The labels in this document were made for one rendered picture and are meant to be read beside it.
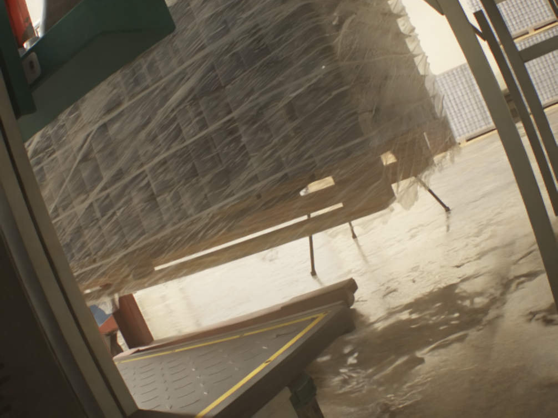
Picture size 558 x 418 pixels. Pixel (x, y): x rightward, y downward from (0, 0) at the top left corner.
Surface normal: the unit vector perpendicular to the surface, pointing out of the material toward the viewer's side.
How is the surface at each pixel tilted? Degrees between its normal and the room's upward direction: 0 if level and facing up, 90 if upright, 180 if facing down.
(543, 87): 88
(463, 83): 89
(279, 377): 90
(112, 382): 90
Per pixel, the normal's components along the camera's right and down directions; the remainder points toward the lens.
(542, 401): -0.39, -0.92
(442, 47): -0.41, 0.19
